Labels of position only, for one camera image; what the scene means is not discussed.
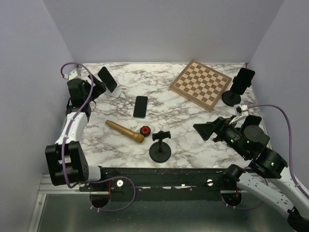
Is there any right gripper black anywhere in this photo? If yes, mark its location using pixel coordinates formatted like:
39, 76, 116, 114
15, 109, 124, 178
193, 115, 250, 158

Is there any black phone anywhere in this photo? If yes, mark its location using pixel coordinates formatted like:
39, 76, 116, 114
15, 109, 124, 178
239, 115, 262, 133
98, 66, 117, 92
230, 68, 255, 95

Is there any teal smartphone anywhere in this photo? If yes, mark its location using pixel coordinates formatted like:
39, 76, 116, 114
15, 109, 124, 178
133, 96, 148, 118

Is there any black round-base phone stand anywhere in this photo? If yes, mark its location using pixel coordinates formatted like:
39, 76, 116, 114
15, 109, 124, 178
149, 130, 171, 163

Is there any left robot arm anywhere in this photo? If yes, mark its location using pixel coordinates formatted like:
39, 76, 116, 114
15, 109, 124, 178
45, 77, 107, 191

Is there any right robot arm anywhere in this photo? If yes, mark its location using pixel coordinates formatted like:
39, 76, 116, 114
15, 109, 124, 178
193, 116, 309, 232

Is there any silver phone stand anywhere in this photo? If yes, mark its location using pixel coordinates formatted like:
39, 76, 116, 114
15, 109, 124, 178
104, 87, 122, 98

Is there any black back round-base stand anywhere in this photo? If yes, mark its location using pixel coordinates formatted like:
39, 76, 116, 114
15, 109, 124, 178
222, 84, 242, 106

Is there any wooden chessboard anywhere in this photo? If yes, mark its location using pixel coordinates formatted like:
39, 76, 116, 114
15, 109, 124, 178
169, 60, 232, 111

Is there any black red knob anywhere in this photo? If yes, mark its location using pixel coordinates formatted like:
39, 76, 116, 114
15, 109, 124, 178
140, 126, 151, 137

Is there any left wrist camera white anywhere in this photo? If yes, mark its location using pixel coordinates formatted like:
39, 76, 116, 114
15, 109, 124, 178
63, 68, 82, 81

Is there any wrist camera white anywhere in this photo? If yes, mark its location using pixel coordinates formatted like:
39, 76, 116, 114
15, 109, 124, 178
63, 68, 82, 81
230, 105, 249, 124

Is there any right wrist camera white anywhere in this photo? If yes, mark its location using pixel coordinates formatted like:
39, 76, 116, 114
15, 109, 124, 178
230, 105, 249, 124

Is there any black front table rail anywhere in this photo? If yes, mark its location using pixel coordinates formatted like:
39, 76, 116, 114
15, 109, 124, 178
79, 166, 271, 201

